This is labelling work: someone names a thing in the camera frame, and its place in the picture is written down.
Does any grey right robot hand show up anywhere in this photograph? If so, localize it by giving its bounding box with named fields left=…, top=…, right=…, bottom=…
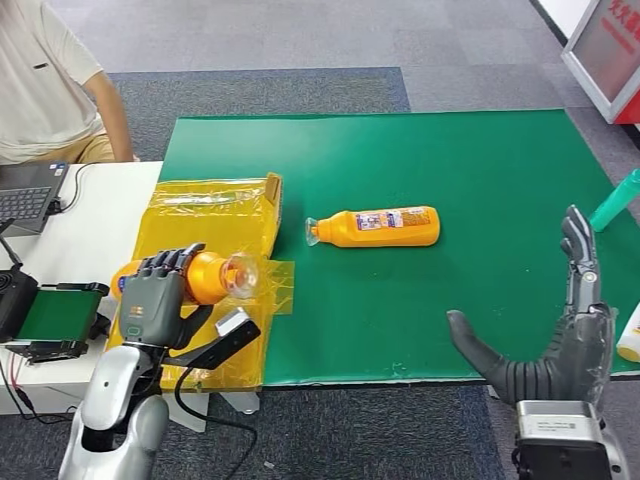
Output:
left=446, top=205, right=617, bottom=407

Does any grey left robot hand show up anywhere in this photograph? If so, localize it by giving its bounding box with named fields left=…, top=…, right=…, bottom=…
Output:
left=118, top=243, right=216, bottom=350

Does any orange bottle with clear cap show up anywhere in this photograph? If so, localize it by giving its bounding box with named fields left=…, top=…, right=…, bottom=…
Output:
left=305, top=205, right=442, bottom=250
left=109, top=251, right=260, bottom=307

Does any white bottle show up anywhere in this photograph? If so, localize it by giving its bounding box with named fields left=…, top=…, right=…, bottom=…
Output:
left=616, top=303, right=640, bottom=364

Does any teal bottle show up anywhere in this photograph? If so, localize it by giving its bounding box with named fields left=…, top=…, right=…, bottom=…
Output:
left=587, top=168, right=640, bottom=234

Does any clear plastic hand cover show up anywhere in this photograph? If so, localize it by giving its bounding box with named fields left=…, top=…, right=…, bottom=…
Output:
left=592, top=303, right=619, bottom=407

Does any small green belt conveyor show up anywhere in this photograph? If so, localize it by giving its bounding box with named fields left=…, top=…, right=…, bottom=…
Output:
left=5, top=282, right=112, bottom=366

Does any yellow plastic bag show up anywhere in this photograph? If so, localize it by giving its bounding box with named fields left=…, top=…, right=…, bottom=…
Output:
left=106, top=172, right=296, bottom=392

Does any black fan box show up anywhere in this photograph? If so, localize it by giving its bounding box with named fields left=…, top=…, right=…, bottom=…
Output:
left=0, top=264, right=39, bottom=344

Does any grey laptop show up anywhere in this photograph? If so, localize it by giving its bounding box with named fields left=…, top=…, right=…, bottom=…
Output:
left=0, top=162, right=71, bottom=238

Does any green table mat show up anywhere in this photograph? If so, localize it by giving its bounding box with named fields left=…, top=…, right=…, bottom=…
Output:
left=158, top=109, right=640, bottom=387

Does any person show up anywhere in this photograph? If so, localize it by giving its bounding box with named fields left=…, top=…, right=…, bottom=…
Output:
left=0, top=0, right=137, bottom=166

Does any red and white sign stand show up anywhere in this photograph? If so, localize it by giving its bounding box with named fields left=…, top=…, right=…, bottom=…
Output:
left=561, top=0, right=640, bottom=126

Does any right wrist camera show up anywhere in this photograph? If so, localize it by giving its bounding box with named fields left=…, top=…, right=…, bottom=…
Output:
left=512, top=399, right=610, bottom=480

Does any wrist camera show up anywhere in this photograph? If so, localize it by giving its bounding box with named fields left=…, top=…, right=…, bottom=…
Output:
left=512, top=399, right=610, bottom=480
left=164, top=307, right=263, bottom=372

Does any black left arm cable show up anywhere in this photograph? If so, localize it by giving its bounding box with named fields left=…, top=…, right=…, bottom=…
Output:
left=173, top=366, right=259, bottom=480

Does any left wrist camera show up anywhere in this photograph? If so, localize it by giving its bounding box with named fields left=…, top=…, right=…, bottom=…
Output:
left=164, top=307, right=263, bottom=372

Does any black laptop cable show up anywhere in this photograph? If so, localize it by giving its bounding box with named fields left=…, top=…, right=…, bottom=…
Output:
left=47, top=162, right=96, bottom=217

